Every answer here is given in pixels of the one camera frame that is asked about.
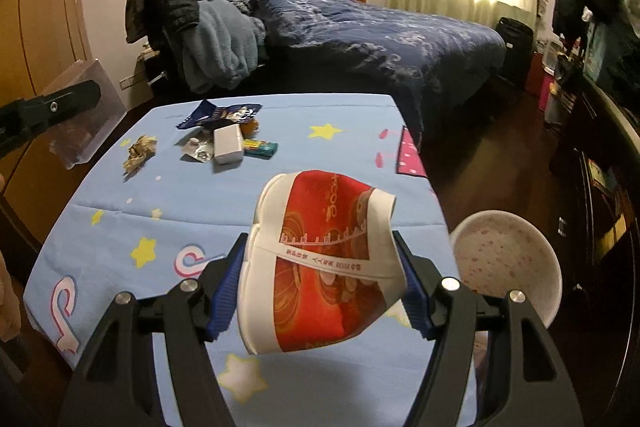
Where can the light blue star tablecloth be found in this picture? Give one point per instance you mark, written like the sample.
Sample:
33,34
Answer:
325,157

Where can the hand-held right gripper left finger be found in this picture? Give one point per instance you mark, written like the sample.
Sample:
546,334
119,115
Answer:
227,293

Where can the grey-blue fleece garment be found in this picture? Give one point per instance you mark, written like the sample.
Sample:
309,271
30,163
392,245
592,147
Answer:
220,42

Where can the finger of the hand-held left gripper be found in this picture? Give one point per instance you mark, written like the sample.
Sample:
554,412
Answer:
65,99

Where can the dark wooden dresser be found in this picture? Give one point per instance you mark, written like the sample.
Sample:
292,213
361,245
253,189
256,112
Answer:
590,207

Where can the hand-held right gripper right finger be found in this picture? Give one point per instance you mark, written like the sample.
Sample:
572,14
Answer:
413,297

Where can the red container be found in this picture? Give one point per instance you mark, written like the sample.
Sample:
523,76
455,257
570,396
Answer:
535,74

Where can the teal hanging cloth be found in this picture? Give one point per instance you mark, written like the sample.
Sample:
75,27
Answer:
602,52

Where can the black suitcase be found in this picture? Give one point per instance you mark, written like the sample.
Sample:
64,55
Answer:
515,52

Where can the small white box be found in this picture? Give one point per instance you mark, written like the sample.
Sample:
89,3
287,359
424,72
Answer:
227,144

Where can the white pink-dotted waste bin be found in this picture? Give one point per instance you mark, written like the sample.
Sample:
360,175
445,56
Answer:
505,257

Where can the crushed red white paper cup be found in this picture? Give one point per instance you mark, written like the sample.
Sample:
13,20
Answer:
320,217

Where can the crumpled brown paper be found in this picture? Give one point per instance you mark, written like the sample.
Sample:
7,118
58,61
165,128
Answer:
140,152

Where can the dark blue patterned duvet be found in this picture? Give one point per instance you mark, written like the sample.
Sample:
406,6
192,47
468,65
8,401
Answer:
375,37

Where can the white plastic container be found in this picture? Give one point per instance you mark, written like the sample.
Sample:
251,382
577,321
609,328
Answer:
555,104

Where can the wooden wardrobe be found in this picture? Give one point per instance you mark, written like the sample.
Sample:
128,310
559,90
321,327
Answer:
40,32

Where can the dark blue snack wrapper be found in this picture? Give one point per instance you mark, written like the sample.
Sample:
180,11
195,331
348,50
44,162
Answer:
205,114

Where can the green packet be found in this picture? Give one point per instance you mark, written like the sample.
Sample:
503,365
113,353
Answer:
262,148

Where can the clear plastic wrapper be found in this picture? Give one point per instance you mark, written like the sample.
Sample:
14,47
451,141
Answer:
197,151

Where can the clear plastic storage box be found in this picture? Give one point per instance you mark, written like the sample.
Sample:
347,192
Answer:
107,117

